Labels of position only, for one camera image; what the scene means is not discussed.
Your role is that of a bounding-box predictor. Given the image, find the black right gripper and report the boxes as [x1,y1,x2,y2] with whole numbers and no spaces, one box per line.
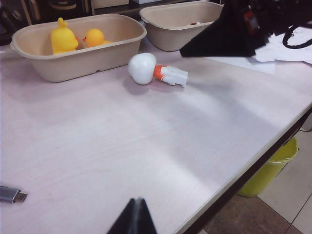
[179,0,312,59]

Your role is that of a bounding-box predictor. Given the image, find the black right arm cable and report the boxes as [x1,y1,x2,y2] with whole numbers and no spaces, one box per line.
[282,23,312,49]

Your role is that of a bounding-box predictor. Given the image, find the beige paper pulp box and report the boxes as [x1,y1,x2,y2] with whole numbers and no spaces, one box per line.
[10,13,148,83]
[139,0,224,52]

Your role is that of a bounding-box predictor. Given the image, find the wooden black desk organizer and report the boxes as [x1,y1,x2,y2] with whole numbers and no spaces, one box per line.
[20,0,220,25]

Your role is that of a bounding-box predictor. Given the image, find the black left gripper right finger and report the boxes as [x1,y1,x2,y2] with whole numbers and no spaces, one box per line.
[134,197,158,234]

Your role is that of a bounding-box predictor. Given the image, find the round yellow rubber duck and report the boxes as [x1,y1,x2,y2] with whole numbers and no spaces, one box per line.
[81,28,113,48]

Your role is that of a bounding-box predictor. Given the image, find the white round-head doll orange collar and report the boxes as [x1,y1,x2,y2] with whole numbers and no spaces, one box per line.
[128,52,188,88]

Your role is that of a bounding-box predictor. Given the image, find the yellow plastic bin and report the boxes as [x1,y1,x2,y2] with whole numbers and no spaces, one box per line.
[236,136,299,198]

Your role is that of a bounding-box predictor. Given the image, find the black USB-C cable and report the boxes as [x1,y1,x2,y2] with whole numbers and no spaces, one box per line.
[0,185,28,204]

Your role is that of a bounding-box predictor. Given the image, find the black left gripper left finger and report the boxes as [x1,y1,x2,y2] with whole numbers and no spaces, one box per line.
[107,197,138,234]

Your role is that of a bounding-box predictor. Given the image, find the white paper sheets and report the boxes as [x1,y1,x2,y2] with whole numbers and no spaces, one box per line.
[207,25,312,74]

